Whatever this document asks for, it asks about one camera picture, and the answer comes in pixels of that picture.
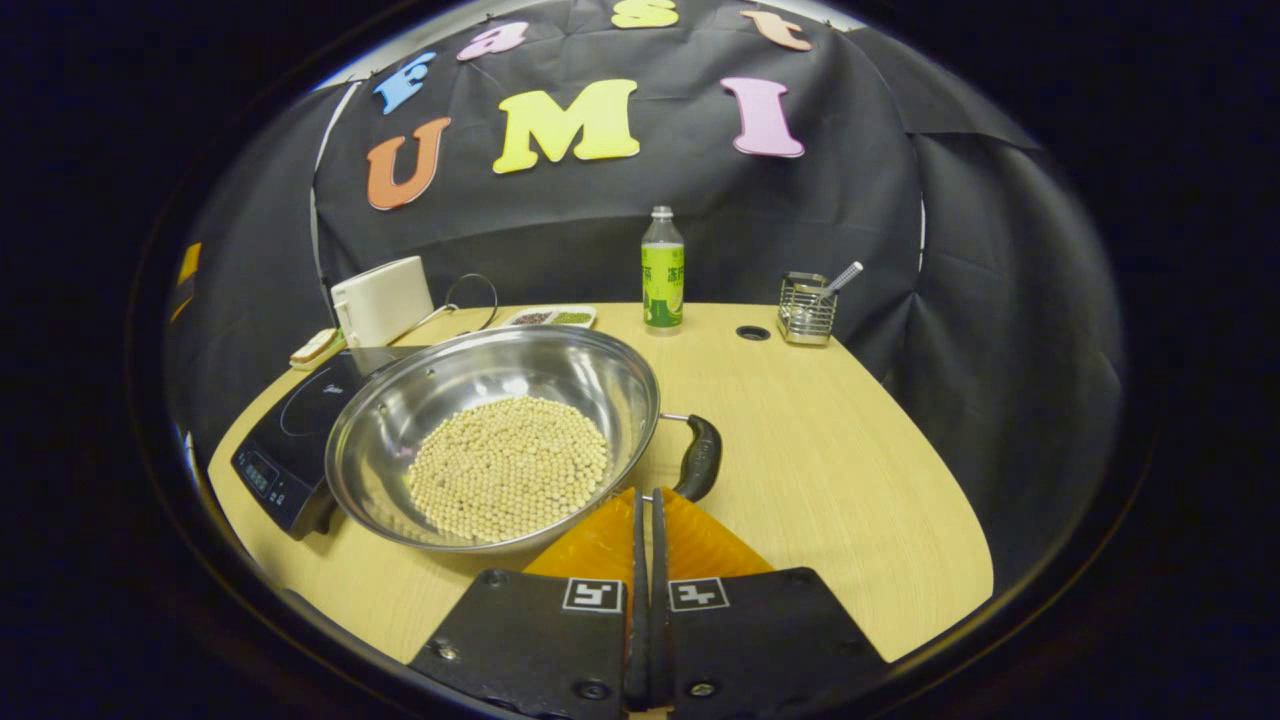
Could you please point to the white divided bean dish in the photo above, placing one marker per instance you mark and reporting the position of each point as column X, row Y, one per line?
column 550, row 318

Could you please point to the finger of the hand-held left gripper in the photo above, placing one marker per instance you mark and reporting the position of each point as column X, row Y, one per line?
column 188, row 265

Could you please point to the black induction cooktop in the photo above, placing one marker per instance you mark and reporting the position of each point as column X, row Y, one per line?
column 280, row 450

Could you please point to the green label drink bottle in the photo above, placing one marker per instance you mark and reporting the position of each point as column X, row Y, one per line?
column 662, row 280

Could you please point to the black backdrop cloth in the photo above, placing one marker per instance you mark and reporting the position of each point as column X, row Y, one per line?
column 800, row 220

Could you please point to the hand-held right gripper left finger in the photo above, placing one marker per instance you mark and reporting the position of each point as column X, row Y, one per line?
column 530, row 630

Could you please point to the pile of soybeans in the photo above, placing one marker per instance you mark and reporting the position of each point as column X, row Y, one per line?
column 510, row 470

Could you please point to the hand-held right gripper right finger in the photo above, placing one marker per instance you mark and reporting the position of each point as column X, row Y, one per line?
column 760, row 630

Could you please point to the stainless steel pot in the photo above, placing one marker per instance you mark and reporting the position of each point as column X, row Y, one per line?
column 480, row 370

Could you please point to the white toaster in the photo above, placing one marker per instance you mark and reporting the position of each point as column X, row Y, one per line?
column 385, row 300

